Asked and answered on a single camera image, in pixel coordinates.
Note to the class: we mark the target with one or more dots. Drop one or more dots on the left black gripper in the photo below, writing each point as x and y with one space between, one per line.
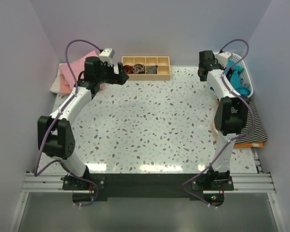
117 79

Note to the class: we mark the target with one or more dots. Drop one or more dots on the wooden compartment organizer box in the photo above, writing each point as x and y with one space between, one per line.
163 63

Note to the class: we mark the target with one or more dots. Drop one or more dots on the black white striped shirt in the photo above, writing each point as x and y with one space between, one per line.
255 113

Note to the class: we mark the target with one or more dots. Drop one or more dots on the white plastic laundry basket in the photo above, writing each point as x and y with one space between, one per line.
244 70

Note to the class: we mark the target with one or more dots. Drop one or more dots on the pink folded t shirt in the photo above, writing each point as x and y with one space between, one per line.
77 67

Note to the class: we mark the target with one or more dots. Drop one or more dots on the brown patterned scrunchie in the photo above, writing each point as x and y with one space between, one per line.
139 68

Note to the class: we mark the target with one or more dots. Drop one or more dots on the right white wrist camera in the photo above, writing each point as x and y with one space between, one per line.
223 58

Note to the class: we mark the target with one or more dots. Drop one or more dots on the dark grey folded cloth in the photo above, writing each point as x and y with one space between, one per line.
152 69

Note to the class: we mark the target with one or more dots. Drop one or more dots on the orange white tie-dye shirt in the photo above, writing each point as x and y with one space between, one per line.
256 138

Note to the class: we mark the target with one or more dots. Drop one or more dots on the salmon folded t shirt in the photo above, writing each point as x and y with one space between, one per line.
64 88

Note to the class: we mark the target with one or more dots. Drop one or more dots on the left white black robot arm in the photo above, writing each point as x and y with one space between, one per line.
55 134

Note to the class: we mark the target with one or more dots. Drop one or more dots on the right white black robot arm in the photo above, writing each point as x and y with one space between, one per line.
230 118

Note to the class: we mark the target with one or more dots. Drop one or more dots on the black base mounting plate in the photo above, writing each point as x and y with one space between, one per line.
101 187

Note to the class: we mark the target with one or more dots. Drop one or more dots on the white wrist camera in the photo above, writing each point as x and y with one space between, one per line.
223 58
107 55

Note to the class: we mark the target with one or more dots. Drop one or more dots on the teal t shirt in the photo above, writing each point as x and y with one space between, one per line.
233 76

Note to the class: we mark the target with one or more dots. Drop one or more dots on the white folded t shirt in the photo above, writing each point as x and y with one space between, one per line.
56 86

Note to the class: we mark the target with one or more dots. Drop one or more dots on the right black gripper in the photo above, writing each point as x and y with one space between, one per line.
213 59

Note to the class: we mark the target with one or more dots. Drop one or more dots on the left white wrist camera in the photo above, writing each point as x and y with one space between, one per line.
107 55

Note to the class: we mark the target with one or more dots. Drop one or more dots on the aluminium extrusion rail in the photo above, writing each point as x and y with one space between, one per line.
243 183

